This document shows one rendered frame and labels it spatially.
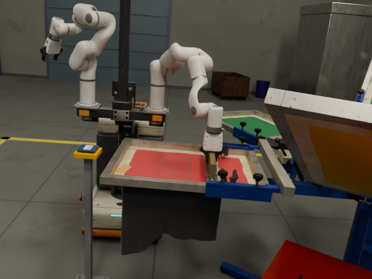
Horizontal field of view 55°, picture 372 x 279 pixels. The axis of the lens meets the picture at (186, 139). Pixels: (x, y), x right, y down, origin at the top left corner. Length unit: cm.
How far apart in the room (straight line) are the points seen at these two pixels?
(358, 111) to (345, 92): 677
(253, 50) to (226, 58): 74
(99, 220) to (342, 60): 572
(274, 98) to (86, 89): 165
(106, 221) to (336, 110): 231
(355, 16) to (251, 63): 333
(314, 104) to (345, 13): 656
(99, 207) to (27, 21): 787
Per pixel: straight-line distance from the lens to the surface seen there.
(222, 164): 199
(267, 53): 988
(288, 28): 999
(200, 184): 162
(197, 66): 188
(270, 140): 228
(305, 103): 77
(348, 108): 76
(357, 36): 746
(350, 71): 749
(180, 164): 192
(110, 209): 283
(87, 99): 230
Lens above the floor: 167
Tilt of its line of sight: 18 degrees down
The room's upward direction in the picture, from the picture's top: 5 degrees clockwise
